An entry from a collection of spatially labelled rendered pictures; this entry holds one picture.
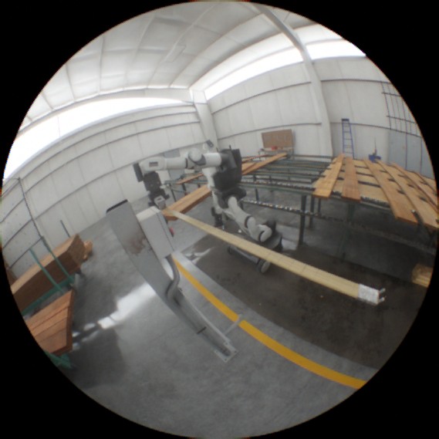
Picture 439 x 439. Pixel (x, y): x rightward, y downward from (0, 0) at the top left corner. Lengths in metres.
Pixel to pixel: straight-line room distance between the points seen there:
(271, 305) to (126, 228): 1.38
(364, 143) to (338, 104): 1.96
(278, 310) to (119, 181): 8.53
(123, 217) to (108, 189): 8.35
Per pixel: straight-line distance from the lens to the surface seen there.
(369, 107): 7.83
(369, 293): 0.29
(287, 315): 1.46
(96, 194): 8.74
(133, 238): 0.34
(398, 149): 7.35
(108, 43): 7.29
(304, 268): 0.28
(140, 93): 10.19
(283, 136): 8.02
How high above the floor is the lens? 1.35
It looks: 27 degrees down
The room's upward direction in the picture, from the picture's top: 14 degrees counter-clockwise
